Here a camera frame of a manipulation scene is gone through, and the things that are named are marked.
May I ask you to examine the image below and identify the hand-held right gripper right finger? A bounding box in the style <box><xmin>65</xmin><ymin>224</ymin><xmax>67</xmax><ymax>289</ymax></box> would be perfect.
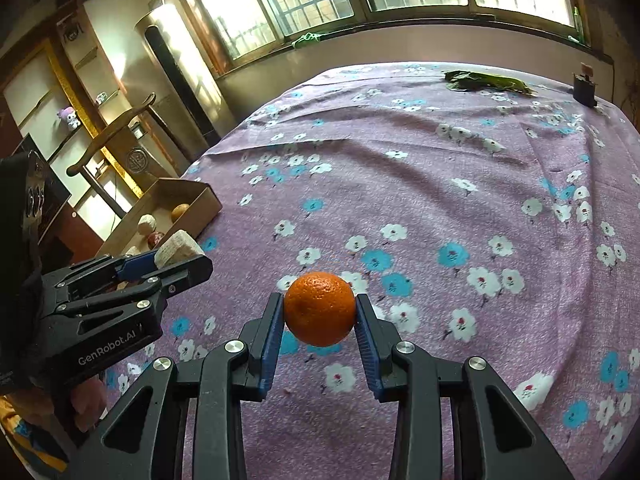
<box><xmin>354</xmin><ymin>292</ymin><xmax>576</xmax><ymax>480</ymax></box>

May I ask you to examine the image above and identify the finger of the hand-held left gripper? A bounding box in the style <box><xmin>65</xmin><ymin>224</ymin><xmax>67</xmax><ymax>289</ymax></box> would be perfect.
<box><xmin>44</xmin><ymin>251</ymin><xmax>162</xmax><ymax>292</ymax></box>
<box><xmin>55</xmin><ymin>254</ymin><xmax>215</xmax><ymax>323</ymax></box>

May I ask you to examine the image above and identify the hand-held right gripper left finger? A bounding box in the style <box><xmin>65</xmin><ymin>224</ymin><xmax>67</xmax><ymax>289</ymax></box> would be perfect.
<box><xmin>70</xmin><ymin>291</ymin><xmax>286</xmax><ymax>480</ymax></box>

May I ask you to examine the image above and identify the small orange tangerine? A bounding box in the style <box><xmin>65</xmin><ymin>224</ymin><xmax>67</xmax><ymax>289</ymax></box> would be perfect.
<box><xmin>283</xmin><ymin>271</ymin><xmax>357</xmax><ymax>347</ymax></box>

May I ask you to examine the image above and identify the brown cardboard box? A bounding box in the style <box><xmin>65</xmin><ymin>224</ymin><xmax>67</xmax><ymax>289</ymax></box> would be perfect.
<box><xmin>92</xmin><ymin>177</ymin><xmax>223</xmax><ymax>261</ymax></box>

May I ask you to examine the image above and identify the person's left hand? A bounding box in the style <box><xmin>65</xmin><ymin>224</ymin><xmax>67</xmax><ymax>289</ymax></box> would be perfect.
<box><xmin>70</xmin><ymin>377</ymin><xmax>108</xmax><ymax>433</ymax></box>

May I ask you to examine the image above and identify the yellow patterned cloth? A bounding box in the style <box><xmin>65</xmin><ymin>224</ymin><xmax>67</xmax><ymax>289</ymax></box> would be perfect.
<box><xmin>0</xmin><ymin>395</ymin><xmax>68</xmax><ymax>476</ymax></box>

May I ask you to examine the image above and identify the dark wooden chair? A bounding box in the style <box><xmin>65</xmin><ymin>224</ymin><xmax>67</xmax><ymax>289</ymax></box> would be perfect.
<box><xmin>66</xmin><ymin>92</ymin><xmax>166</xmax><ymax>221</ymax></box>

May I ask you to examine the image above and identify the purple floral tablecloth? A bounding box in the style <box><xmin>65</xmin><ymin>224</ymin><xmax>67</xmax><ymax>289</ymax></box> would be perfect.
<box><xmin>100</xmin><ymin>62</ymin><xmax>640</xmax><ymax>480</ymax></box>

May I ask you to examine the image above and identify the wooden display cabinet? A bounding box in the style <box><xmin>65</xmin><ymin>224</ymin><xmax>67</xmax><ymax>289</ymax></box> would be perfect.
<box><xmin>0</xmin><ymin>5</ymin><xmax>146</xmax><ymax>241</ymax></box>

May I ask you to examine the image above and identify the tower air conditioner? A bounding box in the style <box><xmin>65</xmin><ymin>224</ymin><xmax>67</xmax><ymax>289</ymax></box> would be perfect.
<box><xmin>135</xmin><ymin>2</ymin><xmax>236</xmax><ymax>148</ymax></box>

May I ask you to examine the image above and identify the green leafy vegetable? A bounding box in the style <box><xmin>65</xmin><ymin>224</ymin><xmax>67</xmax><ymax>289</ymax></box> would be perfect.
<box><xmin>444</xmin><ymin>70</ymin><xmax>536</xmax><ymax>96</ymax></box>

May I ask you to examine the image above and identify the small black device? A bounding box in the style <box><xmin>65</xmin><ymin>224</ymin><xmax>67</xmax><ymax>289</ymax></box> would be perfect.
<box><xmin>571</xmin><ymin>62</ymin><xmax>598</xmax><ymax>107</ymax></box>

